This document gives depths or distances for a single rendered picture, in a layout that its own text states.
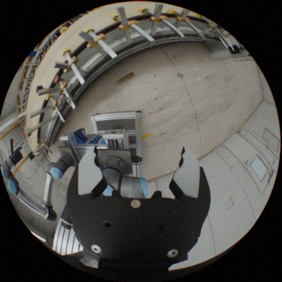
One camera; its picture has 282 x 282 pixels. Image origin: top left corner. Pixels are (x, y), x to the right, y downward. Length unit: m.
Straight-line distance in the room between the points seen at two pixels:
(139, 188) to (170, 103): 1.37
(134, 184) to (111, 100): 1.37
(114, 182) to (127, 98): 1.28
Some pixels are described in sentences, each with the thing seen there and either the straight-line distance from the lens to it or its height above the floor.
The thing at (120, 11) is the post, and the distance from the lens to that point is 0.68.
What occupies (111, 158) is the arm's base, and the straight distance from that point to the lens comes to 0.51.
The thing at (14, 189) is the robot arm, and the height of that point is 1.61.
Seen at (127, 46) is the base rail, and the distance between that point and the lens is 0.93.
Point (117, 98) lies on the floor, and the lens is 1.48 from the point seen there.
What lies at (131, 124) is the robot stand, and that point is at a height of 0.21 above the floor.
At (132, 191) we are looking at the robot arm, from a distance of 0.41.
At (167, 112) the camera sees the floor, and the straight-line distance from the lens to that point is 1.51.
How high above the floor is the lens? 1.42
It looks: 60 degrees down
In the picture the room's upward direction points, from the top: 178 degrees counter-clockwise
